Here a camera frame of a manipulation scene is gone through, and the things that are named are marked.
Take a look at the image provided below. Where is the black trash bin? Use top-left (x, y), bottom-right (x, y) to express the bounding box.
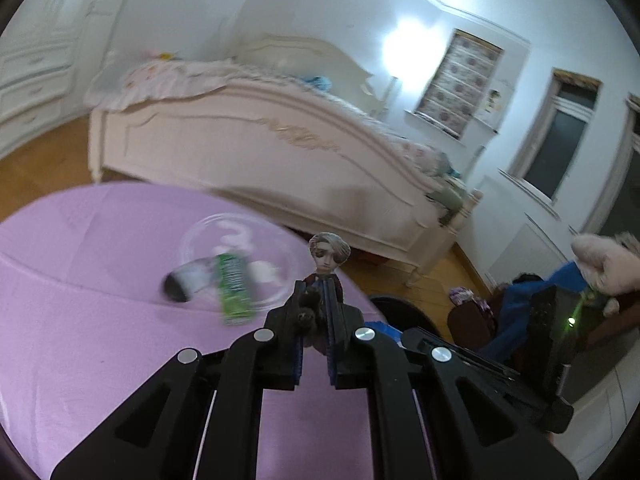
top-left (369, 295), bottom-right (442, 339)

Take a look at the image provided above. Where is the blue plastic wrapper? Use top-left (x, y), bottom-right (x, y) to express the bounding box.
top-left (364, 321), bottom-right (402, 347)

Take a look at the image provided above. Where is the green snack pack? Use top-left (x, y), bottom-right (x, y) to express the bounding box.
top-left (215, 252), bottom-right (255, 325)

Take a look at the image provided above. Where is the clear plastic lid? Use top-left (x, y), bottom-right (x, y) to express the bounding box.
top-left (178, 211), bottom-right (306, 311)

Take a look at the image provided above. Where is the blue cloth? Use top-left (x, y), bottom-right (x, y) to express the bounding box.
top-left (478, 261), bottom-right (587, 364)

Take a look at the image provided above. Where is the cream ornate bed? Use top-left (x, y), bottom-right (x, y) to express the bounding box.
top-left (85, 39), bottom-right (483, 280)

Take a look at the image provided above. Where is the floral window blind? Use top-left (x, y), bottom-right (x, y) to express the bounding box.
top-left (413, 29), bottom-right (503, 139)

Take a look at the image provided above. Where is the white wardrobe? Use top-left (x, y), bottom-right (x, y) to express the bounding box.
top-left (1, 0), bottom-right (87, 155)

